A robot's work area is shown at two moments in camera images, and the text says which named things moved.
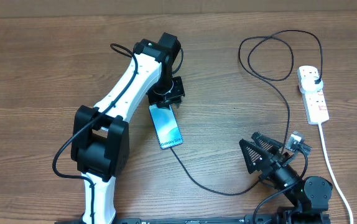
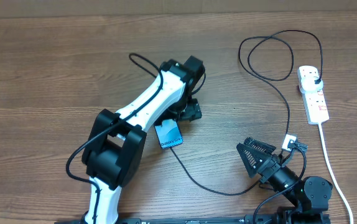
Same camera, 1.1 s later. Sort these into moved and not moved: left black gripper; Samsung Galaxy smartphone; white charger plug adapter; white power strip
Moved: left black gripper
Not moved: white charger plug adapter; Samsung Galaxy smartphone; white power strip
